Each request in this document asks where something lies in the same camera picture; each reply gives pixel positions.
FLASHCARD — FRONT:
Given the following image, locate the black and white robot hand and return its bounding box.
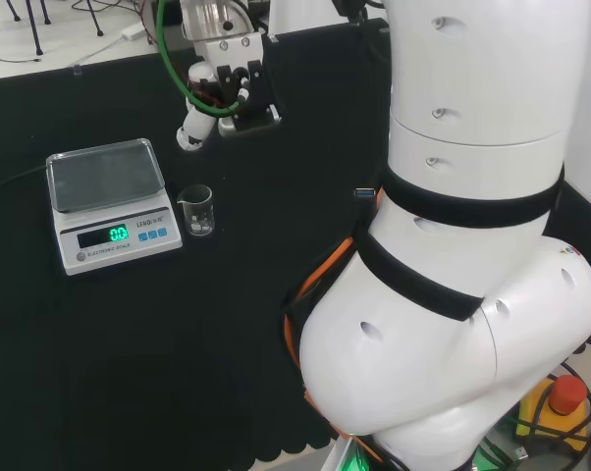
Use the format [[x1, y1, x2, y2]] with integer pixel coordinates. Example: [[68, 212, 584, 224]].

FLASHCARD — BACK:
[[176, 32, 283, 153]]

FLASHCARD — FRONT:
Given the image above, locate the small clear glass beaker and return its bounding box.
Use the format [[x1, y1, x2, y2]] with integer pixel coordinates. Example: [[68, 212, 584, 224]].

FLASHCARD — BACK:
[[176, 183, 214, 237]]

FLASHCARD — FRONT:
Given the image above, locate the green cable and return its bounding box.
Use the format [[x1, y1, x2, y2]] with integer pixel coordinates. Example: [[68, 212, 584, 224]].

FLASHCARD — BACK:
[[156, 0, 250, 119]]

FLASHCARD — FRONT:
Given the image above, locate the black balance power cable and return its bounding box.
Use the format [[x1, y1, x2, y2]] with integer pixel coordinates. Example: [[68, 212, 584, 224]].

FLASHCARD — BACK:
[[0, 165, 49, 196]]

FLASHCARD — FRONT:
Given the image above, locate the black bench cloth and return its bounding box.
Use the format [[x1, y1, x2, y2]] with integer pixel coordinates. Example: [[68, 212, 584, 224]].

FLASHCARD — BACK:
[[0, 18, 591, 467]]

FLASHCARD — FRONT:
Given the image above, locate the white power strip cable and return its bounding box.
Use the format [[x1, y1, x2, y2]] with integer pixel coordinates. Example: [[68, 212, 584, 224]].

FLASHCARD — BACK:
[[72, 33, 130, 68]]

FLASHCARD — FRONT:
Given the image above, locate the yellow stop button box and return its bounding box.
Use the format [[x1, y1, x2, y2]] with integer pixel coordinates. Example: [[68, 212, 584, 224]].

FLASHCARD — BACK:
[[513, 375, 591, 455]]

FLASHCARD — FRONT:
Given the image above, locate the white electronic balance steel pan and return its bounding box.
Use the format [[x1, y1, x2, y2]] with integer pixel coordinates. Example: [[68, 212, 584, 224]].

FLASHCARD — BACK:
[[45, 137, 185, 277]]

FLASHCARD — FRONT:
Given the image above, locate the orange cable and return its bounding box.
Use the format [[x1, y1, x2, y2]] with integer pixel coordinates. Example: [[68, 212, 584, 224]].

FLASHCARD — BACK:
[[283, 236, 375, 445]]

